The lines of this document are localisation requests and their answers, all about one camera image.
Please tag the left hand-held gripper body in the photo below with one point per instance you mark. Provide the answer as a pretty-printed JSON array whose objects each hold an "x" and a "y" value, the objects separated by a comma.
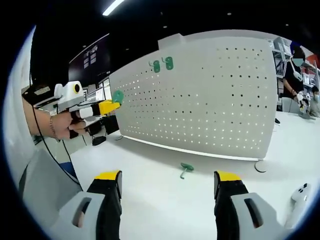
[{"x": 67, "y": 100}]

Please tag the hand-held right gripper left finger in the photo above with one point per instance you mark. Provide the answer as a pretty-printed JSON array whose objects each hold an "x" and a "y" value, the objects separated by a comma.
[{"x": 107, "y": 200}]

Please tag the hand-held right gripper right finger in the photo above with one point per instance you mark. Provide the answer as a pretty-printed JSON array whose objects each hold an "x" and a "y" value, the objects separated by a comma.
[{"x": 227, "y": 200}]

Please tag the white perforated mounting plate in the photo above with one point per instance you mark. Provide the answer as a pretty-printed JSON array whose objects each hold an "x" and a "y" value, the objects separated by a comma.
[{"x": 200, "y": 100}]

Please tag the person's left hand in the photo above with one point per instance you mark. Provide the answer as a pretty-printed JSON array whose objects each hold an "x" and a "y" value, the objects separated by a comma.
[{"x": 62, "y": 125}]

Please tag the black computer mouse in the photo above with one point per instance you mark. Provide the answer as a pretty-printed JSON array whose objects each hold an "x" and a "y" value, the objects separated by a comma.
[{"x": 98, "y": 140}]

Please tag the person's white shirt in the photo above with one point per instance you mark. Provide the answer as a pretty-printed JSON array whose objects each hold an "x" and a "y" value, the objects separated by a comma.
[{"x": 17, "y": 100}]

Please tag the grey mesh chair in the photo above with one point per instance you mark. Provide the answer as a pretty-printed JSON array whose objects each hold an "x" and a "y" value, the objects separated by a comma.
[{"x": 45, "y": 180}]

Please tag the white game controller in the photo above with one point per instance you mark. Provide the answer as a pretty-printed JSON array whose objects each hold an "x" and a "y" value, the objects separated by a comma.
[{"x": 301, "y": 195}]

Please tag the small black device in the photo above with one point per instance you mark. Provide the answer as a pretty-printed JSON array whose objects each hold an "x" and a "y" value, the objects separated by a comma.
[{"x": 277, "y": 121}]

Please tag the white ceiling light strip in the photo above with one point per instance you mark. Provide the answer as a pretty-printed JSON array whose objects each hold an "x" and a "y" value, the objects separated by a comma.
[{"x": 112, "y": 7}]

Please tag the large black wall screen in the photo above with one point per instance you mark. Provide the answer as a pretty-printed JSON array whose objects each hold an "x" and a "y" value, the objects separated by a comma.
[{"x": 97, "y": 65}]

